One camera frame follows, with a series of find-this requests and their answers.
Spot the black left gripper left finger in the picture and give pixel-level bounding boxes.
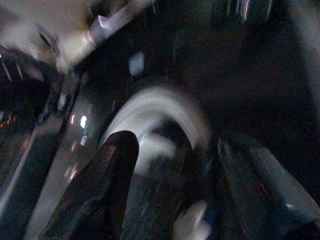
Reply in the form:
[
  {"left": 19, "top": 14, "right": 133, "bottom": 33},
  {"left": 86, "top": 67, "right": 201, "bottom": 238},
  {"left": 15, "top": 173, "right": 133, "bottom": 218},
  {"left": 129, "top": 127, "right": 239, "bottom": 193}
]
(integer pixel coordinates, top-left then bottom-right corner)
[{"left": 41, "top": 130, "right": 140, "bottom": 240}]

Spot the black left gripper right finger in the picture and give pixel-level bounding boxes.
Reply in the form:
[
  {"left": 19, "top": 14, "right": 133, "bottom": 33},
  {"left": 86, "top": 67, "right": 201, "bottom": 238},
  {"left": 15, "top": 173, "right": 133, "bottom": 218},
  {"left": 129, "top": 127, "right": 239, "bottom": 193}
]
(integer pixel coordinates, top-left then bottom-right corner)
[{"left": 215, "top": 133, "right": 320, "bottom": 240}]

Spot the grey washer door gasket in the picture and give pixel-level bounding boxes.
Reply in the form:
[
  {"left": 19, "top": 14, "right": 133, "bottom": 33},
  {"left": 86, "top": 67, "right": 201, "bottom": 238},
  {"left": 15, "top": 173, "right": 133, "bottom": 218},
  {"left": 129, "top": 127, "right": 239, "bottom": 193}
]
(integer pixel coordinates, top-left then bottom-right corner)
[{"left": 99, "top": 84, "right": 213, "bottom": 176}]

